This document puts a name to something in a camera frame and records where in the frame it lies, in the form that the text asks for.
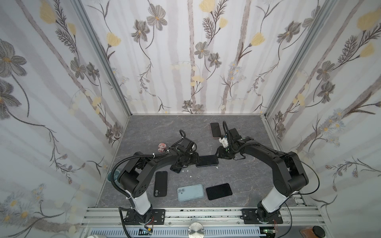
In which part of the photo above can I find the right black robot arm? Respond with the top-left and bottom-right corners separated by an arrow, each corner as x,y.
216,121 -> 309,224

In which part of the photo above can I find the brown box with black knob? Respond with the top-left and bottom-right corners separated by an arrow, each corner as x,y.
300,226 -> 326,238

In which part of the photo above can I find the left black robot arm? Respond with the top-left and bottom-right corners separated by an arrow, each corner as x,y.
111,130 -> 199,238

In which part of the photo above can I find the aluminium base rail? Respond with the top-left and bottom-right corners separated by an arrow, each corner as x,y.
79,206 -> 330,238

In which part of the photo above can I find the light blue phone case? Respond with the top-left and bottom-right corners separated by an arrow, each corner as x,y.
177,184 -> 204,202

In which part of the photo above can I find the black mounting plate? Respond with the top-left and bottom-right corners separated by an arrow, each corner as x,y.
123,209 -> 166,225
241,208 -> 283,225

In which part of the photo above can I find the black phone case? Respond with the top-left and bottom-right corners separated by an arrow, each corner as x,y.
195,154 -> 220,168
154,171 -> 168,197

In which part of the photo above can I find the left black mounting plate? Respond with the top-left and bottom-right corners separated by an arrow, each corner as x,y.
123,209 -> 166,225

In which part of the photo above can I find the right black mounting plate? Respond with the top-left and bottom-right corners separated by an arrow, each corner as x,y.
241,208 -> 283,225

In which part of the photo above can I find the small pink figurine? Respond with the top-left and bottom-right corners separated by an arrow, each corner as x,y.
158,143 -> 167,152

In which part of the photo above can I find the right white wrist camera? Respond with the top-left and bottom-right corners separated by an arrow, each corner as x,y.
219,136 -> 229,148

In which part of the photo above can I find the teal ceramic cup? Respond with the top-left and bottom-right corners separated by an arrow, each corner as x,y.
107,170 -> 120,182

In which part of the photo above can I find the white slotted cable duct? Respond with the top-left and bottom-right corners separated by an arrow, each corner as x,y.
87,227 -> 266,238

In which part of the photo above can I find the round silver knob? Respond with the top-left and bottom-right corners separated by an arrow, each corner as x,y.
188,222 -> 205,238

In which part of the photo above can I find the pink phone case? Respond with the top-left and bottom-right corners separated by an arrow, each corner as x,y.
209,122 -> 223,139

